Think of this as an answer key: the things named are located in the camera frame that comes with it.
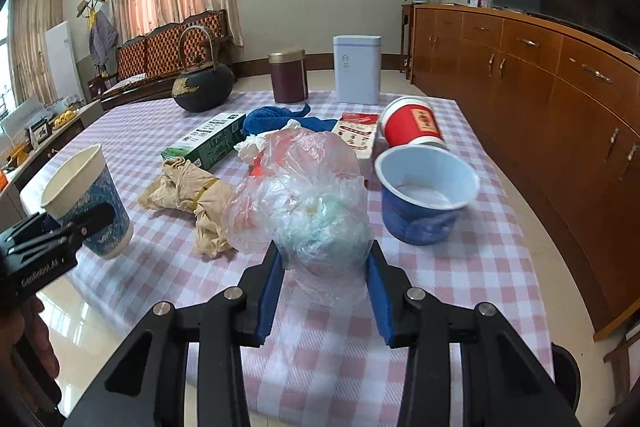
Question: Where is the grey hanging jacket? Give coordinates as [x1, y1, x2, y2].
[89, 11, 120, 68]

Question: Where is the person's left hand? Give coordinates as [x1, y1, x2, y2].
[0, 296, 62, 413]

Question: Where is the wooden upholstered sofa bench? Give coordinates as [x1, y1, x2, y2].
[87, 9, 236, 110]

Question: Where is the wooden chair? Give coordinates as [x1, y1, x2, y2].
[602, 329, 640, 408]

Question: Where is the white crumpled tissue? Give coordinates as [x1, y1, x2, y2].
[234, 119, 302, 166]

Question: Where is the crumpled brown paper bundle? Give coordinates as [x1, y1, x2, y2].
[138, 157, 242, 258]

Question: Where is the green cardboard box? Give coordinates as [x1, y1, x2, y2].
[160, 112, 247, 172]

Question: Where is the blue plastic bowl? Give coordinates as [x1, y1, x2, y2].
[374, 144, 481, 247]

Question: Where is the blue towel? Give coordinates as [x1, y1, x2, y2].
[243, 103, 342, 138]

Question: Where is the red and white box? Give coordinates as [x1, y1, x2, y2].
[332, 111, 382, 178]

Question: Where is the blue printed paper cup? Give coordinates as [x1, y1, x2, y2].
[40, 143, 134, 260]

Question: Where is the pink checkered tablecloth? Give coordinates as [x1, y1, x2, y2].
[65, 89, 559, 427]

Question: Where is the white rectangular tin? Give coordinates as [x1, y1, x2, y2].
[333, 35, 383, 104]

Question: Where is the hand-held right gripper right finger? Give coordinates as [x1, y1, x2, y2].
[366, 239, 574, 427]

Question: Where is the beige plain curtain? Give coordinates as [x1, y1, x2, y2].
[7, 0, 66, 108]

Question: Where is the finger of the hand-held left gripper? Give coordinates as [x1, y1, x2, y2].
[56, 202, 115, 239]

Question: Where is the brown wooden sideboard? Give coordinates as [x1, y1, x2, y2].
[410, 3, 640, 343]

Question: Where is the clear plastic bag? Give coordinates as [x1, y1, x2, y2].
[222, 128, 376, 309]

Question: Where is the white standing air conditioner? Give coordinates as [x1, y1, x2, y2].
[45, 21, 82, 100]

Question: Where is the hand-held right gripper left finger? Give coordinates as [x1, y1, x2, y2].
[67, 239, 287, 427]

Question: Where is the small picture frame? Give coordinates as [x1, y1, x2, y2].
[29, 117, 54, 144]

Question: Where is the cluttered side counter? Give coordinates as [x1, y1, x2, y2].
[0, 99, 104, 219]

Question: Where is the black iron teapot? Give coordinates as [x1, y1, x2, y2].
[171, 26, 236, 112]

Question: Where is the maroon round canister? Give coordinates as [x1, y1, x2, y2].
[268, 49, 309, 104]

